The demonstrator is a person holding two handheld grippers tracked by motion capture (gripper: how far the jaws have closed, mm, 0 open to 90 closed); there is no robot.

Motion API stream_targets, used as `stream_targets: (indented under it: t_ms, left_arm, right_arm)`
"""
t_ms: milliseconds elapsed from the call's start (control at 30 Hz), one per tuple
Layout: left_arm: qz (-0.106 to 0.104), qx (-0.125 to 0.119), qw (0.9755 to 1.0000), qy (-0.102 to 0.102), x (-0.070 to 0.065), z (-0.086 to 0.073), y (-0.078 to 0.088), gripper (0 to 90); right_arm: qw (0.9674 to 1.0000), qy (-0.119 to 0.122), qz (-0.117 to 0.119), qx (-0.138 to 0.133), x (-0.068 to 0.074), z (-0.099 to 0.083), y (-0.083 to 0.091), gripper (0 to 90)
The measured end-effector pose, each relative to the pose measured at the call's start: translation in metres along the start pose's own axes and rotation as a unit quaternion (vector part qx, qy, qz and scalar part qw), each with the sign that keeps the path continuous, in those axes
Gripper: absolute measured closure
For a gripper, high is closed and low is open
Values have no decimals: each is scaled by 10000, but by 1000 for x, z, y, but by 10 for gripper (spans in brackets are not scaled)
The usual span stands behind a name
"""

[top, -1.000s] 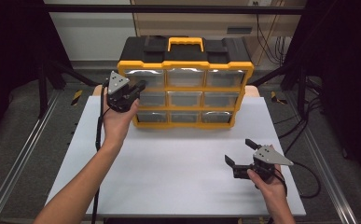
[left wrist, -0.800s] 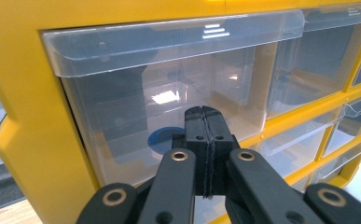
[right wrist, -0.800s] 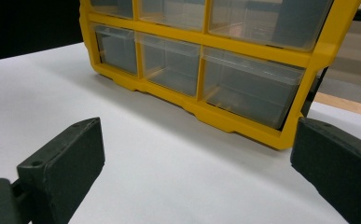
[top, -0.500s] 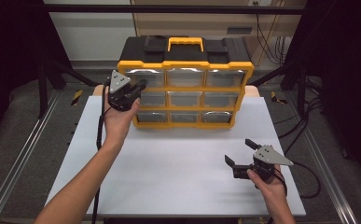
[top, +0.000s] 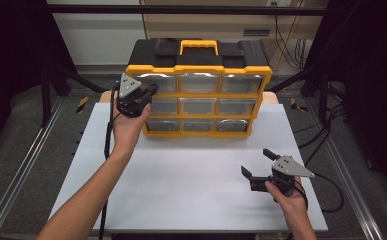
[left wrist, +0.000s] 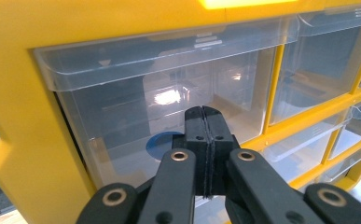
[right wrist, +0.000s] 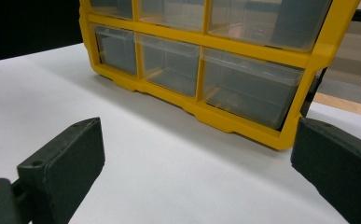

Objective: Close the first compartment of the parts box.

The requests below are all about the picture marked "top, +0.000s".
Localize black floor cables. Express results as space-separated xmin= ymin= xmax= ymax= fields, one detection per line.
xmin=294 ymin=83 xmax=349 ymax=168

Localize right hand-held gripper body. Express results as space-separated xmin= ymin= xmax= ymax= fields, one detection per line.
xmin=264 ymin=155 xmax=316 ymax=195

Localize grid of clear drawers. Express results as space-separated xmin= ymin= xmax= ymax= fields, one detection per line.
xmin=145 ymin=72 xmax=265 ymax=133

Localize yellow black striped tape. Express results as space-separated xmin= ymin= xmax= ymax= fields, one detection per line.
xmin=75 ymin=95 xmax=90 ymax=114
xmin=289 ymin=97 xmax=309 ymax=113

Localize hanging black cables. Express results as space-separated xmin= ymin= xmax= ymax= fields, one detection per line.
xmin=273 ymin=14 xmax=313 ymax=71

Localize person's right hand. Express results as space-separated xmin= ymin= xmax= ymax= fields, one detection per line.
xmin=264 ymin=178 xmax=309 ymax=223

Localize yellow black organizer cabinet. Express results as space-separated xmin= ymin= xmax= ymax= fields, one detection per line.
xmin=125 ymin=38 xmax=274 ymax=139

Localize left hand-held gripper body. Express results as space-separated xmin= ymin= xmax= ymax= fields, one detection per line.
xmin=115 ymin=73 xmax=148 ymax=118

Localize black metal stand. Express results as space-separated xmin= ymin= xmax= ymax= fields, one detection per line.
xmin=267 ymin=63 xmax=330 ymax=125
xmin=40 ymin=63 xmax=107 ymax=128

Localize black horizontal frame bar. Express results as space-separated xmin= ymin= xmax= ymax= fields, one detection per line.
xmin=45 ymin=3 xmax=330 ymax=16

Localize wooden cabinet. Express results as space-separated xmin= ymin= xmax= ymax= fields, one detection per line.
xmin=140 ymin=0 xmax=329 ymax=71

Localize person's left hand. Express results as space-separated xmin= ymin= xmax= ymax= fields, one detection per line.
xmin=112 ymin=93 xmax=153 ymax=155

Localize right hand-held gripper cable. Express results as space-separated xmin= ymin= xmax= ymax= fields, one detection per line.
xmin=285 ymin=172 xmax=345 ymax=240

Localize hand-held gripper cable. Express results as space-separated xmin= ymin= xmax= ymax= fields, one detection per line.
xmin=285 ymin=172 xmax=345 ymax=240
xmin=98 ymin=83 xmax=122 ymax=240

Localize aluminium floor rail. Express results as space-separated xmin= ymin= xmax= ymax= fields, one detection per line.
xmin=0 ymin=96 xmax=67 ymax=240
xmin=306 ymin=98 xmax=386 ymax=240

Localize left hand-held gripper cable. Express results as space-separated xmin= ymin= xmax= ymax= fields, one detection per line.
xmin=98 ymin=83 xmax=122 ymax=240

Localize transparent plastic drawer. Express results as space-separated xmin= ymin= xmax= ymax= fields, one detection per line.
xmin=136 ymin=73 xmax=178 ymax=94

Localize black curtain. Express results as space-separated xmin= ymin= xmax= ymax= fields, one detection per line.
xmin=0 ymin=0 xmax=79 ymax=161
xmin=302 ymin=0 xmax=387 ymax=201

